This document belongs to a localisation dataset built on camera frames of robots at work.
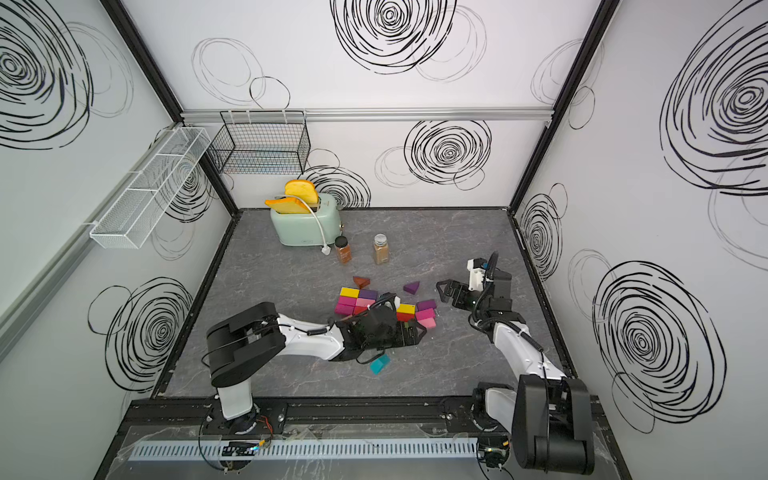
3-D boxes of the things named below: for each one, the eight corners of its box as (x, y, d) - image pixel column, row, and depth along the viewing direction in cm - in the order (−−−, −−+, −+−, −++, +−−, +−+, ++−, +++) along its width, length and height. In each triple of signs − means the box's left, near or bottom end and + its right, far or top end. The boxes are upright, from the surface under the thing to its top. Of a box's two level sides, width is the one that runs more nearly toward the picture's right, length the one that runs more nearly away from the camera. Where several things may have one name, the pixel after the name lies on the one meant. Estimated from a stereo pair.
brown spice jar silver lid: (374, 264, 105) (373, 245, 97) (375, 253, 108) (373, 233, 100) (388, 264, 105) (388, 245, 97) (388, 253, 108) (388, 233, 100)
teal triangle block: (373, 377, 82) (371, 365, 74) (370, 371, 83) (368, 359, 75) (391, 367, 84) (391, 354, 75) (388, 361, 85) (388, 348, 76)
